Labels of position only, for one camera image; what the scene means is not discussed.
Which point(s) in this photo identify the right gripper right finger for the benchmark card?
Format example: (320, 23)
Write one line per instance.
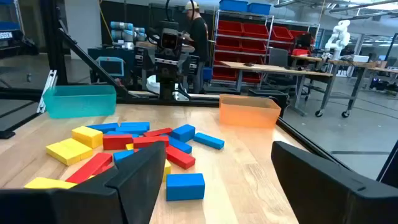
(326, 193)

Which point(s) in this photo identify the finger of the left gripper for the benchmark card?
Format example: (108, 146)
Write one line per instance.
(140, 59)
(192, 64)

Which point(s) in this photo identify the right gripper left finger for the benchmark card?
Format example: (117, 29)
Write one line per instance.
(130, 193)

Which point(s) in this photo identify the red wooden block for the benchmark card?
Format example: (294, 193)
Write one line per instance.
(157, 132)
(117, 142)
(150, 141)
(180, 157)
(106, 170)
(90, 168)

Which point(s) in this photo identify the yellow wooden cube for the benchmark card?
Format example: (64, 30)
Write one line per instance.
(167, 170)

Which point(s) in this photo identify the thick blue wooden block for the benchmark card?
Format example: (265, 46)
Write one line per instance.
(185, 186)

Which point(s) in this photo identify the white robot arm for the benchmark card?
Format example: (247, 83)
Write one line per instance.
(337, 39)

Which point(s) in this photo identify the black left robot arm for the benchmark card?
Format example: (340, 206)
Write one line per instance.
(167, 87)

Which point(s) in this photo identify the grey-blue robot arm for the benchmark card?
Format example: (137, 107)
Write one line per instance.
(124, 31)

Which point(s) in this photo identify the person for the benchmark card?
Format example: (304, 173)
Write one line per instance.
(199, 40)

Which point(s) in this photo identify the blue-framed screen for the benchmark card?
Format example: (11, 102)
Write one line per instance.
(111, 67)

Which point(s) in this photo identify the red storage bin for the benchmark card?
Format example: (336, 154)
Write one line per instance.
(255, 30)
(230, 28)
(253, 46)
(281, 33)
(224, 73)
(228, 43)

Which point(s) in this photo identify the metal shelf rack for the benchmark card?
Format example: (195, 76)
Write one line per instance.
(216, 31)

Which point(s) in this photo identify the yellow wooden block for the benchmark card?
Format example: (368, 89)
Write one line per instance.
(78, 146)
(62, 154)
(129, 146)
(49, 183)
(87, 136)

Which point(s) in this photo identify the blue storage bin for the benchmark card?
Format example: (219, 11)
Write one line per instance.
(233, 5)
(259, 8)

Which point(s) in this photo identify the orange translucent bin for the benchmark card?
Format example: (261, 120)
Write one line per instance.
(248, 112)

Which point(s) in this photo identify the teal translucent bin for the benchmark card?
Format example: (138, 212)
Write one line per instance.
(79, 101)

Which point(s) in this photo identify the black plastic crate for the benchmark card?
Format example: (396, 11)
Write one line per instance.
(268, 95)

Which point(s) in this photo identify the grey chair back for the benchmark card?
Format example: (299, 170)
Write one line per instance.
(278, 57)

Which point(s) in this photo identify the wooden workbench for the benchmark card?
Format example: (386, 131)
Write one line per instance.
(342, 63)
(280, 69)

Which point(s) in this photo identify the silver aluminium extrusion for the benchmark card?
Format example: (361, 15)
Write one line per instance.
(46, 90)

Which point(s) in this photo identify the red box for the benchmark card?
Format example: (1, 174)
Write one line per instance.
(301, 52)

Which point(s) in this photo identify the blue panel with white label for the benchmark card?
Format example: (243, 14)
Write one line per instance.
(9, 25)

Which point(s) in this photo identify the white box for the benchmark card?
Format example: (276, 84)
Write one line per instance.
(360, 58)

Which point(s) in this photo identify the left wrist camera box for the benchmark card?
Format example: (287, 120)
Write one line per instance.
(169, 40)

